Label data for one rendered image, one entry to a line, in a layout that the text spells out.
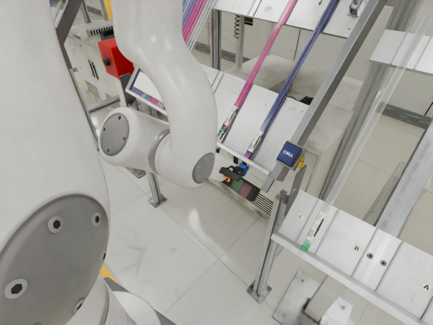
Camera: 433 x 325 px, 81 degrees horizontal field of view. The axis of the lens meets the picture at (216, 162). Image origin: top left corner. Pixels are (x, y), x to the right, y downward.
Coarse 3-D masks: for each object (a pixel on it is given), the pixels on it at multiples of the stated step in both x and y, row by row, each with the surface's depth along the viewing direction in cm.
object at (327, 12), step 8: (336, 0) 63; (328, 8) 63; (328, 16) 64; (320, 24) 64; (312, 40) 64; (304, 48) 65; (304, 56) 65; (296, 64) 65; (296, 72) 66; (288, 80) 66; (288, 88) 66; (280, 96) 66; (272, 112) 67; (264, 120) 68; (264, 128) 67; (248, 152) 69
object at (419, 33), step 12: (420, 24) 49; (420, 36) 48; (408, 48) 49; (408, 60) 48; (396, 72) 49; (396, 84) 48; (384, 96) 49; (372, 120) 49; (360, 144) 49; (348, 168) 49; (336, 180) 49; (336, 192) 49; (324, 204) 49
